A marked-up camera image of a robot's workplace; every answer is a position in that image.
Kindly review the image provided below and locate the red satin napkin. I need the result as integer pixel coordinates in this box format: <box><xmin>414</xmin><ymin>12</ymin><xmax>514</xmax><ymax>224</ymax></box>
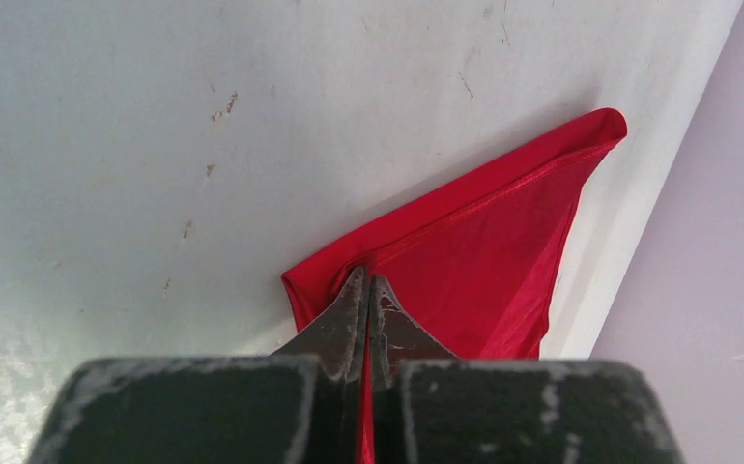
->
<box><xmin>281</xmin><ymin>108</ymin><xmax>628</xmax><ymax>463</ymax></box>

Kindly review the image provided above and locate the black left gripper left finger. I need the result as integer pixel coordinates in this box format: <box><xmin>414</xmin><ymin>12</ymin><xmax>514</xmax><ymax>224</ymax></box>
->
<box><xmin>28</xmin><ymin>268</ymin><xmax>370</xmax><ymax>463</ymax></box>

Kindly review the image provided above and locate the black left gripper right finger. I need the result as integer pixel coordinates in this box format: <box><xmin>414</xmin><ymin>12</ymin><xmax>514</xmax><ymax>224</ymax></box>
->
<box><xmin>369</xmin><ymin>276</ymin><xmax>683</xmax><ymax>463</ymax></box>

